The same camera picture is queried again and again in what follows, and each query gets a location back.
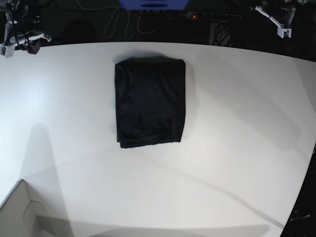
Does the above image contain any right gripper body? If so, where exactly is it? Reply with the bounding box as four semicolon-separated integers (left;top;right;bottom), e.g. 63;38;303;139
2;21;51;47

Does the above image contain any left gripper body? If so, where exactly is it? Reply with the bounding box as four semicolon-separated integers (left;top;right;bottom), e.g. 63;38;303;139
254;5;285;30

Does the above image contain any dark navy t-shirt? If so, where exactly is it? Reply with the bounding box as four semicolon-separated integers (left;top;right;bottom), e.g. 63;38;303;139
115;57;186;148

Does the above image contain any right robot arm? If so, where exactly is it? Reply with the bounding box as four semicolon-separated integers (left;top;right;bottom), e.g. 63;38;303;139
0;0;52;58

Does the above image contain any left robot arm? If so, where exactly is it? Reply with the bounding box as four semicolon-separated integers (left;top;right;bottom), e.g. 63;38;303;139
251;0;316;30

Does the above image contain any white power strip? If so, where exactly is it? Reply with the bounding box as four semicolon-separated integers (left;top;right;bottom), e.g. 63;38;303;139
185;11;242;22

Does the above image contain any blue box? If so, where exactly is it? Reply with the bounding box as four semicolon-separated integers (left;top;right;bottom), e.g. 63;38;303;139
119;0;189;10

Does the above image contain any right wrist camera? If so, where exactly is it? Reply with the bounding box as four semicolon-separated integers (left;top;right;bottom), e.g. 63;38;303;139
0;44;15;58

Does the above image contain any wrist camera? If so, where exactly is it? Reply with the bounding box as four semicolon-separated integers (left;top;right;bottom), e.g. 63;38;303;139
0;44;15;58
277;27;292;39

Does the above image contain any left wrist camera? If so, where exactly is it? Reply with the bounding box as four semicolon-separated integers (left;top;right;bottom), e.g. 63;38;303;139
277;27;292;39

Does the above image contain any white looped cable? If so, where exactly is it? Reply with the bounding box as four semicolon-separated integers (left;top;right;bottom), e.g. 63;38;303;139
75;0;173;39

